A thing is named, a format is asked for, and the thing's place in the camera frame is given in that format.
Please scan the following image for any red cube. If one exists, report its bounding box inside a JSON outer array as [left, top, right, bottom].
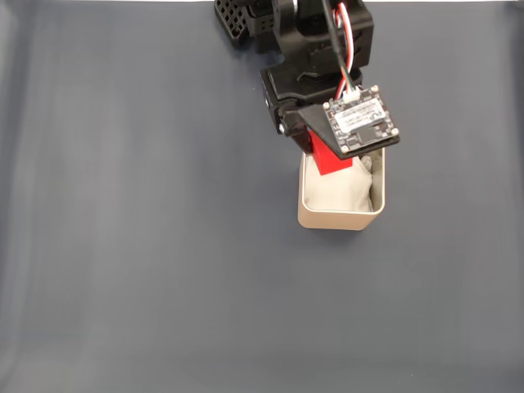
[[308, 130, 354, 177]]

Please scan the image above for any beige square box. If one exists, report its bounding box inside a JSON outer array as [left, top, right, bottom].
[[297, 147, 386, 231]]

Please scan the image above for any white crumpled tissue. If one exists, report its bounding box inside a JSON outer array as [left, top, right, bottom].
[[305, 155, 374, 213]]

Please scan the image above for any dark grey table mat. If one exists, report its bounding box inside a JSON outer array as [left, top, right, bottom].
[[0, 2, 524, 393]]

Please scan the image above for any camera circuit board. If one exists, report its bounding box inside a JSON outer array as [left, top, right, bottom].
[[322, 84, 400, 159]]

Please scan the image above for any multicoloured camera cable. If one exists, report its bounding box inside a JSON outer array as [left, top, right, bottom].
[[321, 0, 364, 102]]

